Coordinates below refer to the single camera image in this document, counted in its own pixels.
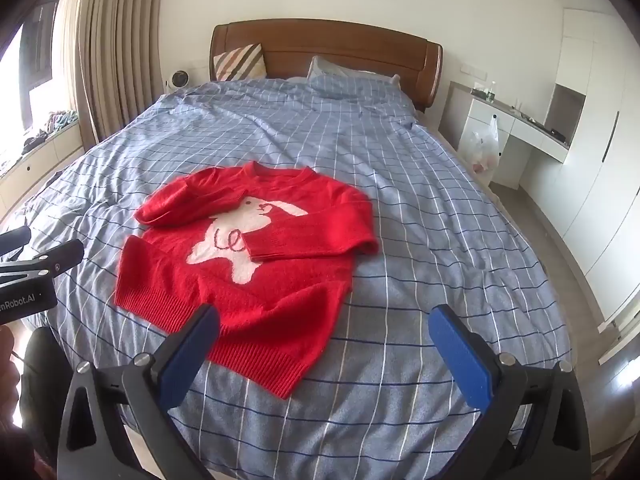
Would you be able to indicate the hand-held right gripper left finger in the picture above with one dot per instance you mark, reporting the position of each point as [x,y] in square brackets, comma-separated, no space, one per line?
[187,355]

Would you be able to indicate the striped cushion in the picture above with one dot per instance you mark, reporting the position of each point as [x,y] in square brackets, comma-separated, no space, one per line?
[240,62]

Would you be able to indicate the pile of clothes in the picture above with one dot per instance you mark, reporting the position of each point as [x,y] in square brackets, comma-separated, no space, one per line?
[55,121]

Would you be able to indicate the white bedside shelf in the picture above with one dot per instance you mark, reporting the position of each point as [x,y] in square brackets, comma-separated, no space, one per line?
[520,132]

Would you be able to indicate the white wardrobe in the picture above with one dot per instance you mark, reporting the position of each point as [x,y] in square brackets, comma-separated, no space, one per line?
[590,185]

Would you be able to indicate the blue checked duvet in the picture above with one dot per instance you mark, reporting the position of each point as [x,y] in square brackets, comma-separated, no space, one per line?
[400,210]

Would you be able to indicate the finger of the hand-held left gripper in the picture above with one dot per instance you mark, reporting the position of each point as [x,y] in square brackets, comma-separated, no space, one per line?
[15,242]
[45,262]

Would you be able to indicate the wooden headboard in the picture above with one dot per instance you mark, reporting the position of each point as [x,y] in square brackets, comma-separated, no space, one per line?
[325,40]

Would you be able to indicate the beige curtain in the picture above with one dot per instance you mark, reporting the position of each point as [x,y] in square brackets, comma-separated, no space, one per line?
[120,60]

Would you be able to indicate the white plastic bag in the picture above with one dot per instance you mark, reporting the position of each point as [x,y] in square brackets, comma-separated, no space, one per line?
[482,147]

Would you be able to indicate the window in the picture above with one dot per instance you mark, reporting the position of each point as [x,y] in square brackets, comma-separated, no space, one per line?
[15,85]

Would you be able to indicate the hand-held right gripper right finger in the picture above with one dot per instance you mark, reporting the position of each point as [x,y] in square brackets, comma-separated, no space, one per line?
[465,360]

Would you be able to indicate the white window seat cabinet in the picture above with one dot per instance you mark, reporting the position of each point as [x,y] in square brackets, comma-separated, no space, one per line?
[45,155]

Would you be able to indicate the grey pillow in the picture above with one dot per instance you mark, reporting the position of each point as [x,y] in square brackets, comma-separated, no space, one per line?
[340,72]

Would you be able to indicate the red sweater with white rabbit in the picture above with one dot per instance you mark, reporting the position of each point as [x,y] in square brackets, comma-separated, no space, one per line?
[280,310]

